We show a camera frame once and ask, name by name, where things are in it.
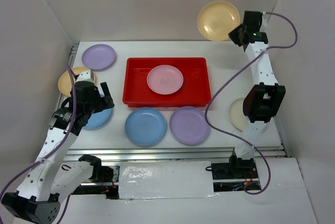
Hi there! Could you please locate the pink plate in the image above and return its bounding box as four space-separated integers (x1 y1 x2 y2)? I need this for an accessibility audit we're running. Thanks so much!
147 65 184 95

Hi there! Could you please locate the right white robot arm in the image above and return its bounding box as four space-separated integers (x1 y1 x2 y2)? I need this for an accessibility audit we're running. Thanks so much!
228 11 286 178

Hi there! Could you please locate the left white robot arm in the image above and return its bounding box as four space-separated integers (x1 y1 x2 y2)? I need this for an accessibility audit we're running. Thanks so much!
1 81 114 223

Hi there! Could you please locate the red plastic bin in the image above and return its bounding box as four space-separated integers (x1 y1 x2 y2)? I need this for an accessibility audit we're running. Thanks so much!
122 58 211 107

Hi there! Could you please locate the blue plate left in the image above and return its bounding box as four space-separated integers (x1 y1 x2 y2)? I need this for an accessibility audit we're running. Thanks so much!
83 108 113 130

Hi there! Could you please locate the blue plate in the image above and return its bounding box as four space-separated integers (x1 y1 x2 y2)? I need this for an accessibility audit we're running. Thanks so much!
125 107 166 147
83 108 113 130

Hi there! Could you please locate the purple plate back left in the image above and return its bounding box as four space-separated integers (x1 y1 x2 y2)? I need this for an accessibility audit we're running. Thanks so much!
81 44 116 71

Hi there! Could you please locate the purple plate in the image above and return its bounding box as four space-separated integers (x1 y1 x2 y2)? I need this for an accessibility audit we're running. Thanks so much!
81 44 116 71
169 106 210 146

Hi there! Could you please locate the blue plate front centre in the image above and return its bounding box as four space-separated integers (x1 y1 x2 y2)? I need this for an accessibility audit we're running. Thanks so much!
125 107 166 147

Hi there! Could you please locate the cream plate right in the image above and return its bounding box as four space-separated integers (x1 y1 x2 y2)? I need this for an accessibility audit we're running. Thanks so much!
229 98 249 131

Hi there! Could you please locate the purple plate front centre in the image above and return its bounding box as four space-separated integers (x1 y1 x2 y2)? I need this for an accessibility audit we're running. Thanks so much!
169 106 210 146

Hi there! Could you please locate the white foil cover panel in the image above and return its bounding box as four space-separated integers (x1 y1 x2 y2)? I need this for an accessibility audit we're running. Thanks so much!
118 161 214 199

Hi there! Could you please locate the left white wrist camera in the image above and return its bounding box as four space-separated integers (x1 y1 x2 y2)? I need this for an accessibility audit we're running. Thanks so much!
76 70 95 83

